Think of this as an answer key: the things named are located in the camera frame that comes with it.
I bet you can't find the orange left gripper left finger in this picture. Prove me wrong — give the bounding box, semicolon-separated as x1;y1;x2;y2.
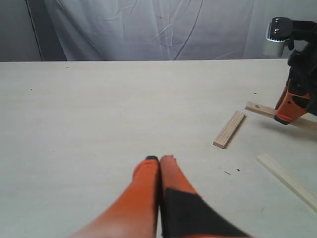
71;156;159;238

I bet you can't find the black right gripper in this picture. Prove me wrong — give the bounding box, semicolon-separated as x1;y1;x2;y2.
274;21;317;125

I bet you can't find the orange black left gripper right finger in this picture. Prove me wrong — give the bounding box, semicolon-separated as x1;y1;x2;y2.
160;155;250;238

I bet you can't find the wooden stick with holes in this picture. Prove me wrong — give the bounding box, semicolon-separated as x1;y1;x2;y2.
245;101;317;131

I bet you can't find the white wrinkled backdrop cloth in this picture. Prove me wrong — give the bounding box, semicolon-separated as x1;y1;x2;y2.
0;0;317;62

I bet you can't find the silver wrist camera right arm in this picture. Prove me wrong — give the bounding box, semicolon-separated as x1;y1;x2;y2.
263;17;293;58

